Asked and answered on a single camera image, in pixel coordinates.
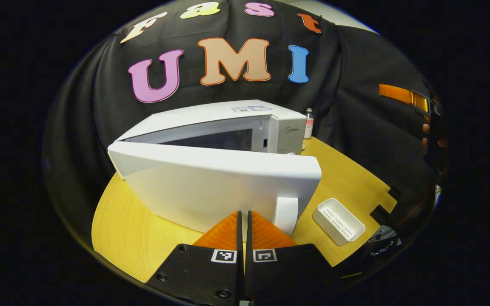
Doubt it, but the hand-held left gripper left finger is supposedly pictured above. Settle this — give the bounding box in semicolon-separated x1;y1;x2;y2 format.
146;210;245;306

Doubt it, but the small bottle with pink label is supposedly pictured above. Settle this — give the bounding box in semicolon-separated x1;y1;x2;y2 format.
303;108;315;140

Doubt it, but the white microwave oven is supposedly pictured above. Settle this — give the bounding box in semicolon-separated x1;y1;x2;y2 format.
107;99;322;237

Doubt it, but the white rectangular tray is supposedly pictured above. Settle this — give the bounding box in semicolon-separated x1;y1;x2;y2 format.
312;197;366;247

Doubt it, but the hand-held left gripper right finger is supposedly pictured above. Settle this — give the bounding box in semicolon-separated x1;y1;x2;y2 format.
245;210;344;303

